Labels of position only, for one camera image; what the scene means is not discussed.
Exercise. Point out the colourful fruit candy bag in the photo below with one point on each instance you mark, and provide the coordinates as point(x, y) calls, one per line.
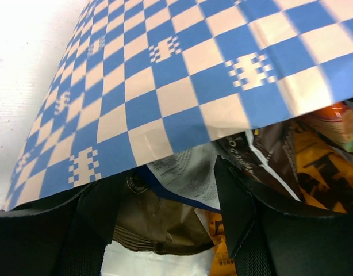
point(335, 122)

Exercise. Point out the blue white chip bag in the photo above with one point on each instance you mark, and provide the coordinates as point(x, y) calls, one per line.
point(186, 177)

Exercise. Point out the dark brown chip bag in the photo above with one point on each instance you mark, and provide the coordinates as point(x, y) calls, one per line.
point(267, 155)

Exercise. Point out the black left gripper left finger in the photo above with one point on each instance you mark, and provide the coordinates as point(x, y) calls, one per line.
point(62, 234)

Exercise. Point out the orange chip bag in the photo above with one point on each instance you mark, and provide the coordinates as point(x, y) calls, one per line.
point(325, 177)

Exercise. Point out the blue checkered paper bag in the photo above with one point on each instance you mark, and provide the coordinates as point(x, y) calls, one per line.
point(142, 80)

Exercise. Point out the olive brown snack bag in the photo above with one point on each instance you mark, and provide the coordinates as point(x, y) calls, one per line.
point(146, 222)

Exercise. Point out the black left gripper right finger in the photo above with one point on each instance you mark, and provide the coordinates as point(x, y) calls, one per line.
point(270, 234)

